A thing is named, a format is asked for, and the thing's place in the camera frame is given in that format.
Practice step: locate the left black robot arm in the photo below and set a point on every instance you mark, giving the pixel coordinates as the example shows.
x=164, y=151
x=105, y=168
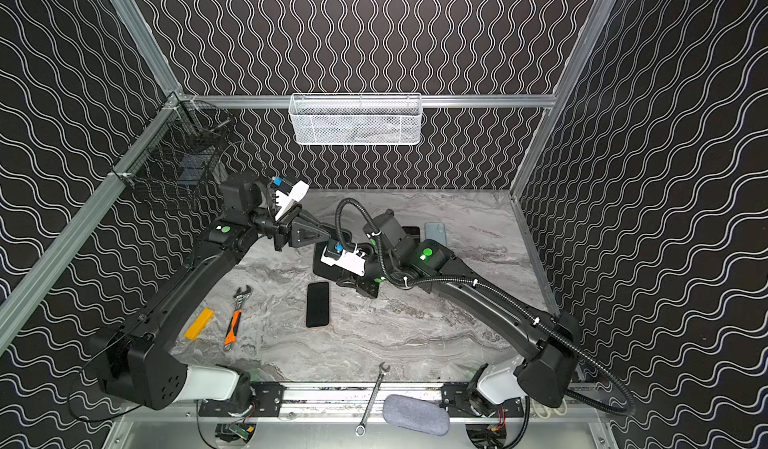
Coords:
x=133, y=361

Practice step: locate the black wire basket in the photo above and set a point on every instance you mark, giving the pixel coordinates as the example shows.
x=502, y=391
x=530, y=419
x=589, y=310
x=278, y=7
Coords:
x=182, y=164

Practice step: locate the yellow block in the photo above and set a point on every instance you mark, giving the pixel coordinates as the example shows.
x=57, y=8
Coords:
x=199, y=324

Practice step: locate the pale blue phone case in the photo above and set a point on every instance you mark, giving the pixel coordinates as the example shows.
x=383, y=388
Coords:
x=436, y=231

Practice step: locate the grey cloth pad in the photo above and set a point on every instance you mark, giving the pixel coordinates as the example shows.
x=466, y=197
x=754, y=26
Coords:
x=416, y=415

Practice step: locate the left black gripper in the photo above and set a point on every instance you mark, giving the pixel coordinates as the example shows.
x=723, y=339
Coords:
x=287, y=232

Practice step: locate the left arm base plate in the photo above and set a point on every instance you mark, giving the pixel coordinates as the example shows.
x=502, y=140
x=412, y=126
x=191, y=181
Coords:
x=262, y=399

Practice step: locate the white wire basket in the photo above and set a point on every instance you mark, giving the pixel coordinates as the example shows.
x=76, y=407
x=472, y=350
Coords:
x=352, y=119

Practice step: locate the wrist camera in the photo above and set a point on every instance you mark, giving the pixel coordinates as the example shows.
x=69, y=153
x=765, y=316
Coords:
x=337, y=255
x=286, y=195

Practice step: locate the orange handled adjustable wrench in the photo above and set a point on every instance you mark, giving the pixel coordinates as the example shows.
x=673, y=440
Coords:
x=240, y=297

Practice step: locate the silver wrench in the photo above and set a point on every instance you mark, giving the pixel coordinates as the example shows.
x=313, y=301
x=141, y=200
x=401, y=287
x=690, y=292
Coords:
x=361, y=428

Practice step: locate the white scissors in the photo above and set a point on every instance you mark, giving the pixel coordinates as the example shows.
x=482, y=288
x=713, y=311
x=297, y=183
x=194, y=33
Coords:
x=545, y=412

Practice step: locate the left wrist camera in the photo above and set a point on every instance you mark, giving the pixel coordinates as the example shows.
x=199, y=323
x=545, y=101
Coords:
x=286, y=195

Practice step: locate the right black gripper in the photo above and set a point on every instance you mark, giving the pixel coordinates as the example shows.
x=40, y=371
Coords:
x=366, y=284

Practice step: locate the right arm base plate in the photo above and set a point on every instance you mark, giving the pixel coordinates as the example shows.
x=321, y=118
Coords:
x=461, y=401

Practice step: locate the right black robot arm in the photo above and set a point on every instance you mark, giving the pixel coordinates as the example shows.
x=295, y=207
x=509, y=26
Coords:
x=377, y=250

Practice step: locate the black phone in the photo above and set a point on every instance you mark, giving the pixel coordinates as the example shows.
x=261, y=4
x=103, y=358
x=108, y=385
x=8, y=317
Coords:
x=317, y=312
x=321, y=268

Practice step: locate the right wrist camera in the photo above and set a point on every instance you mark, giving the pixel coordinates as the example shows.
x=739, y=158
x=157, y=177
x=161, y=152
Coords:
x=337, y=255

